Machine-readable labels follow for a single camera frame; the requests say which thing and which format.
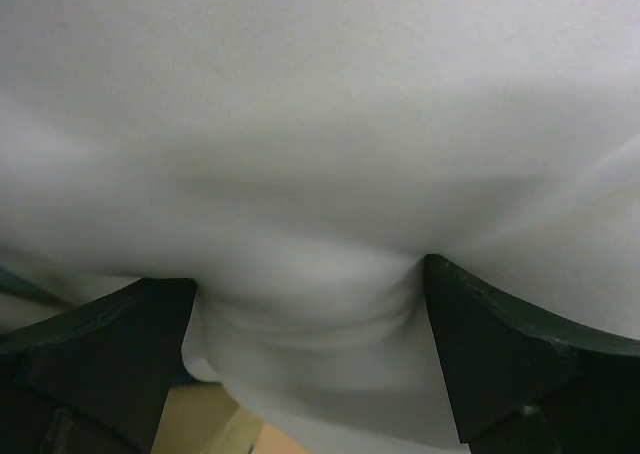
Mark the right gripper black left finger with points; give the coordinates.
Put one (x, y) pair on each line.
(90, 364)

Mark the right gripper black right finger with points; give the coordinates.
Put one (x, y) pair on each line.
(521, 379)

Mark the blue tan white patchwork pillow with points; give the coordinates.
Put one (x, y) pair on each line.
(205, 414)

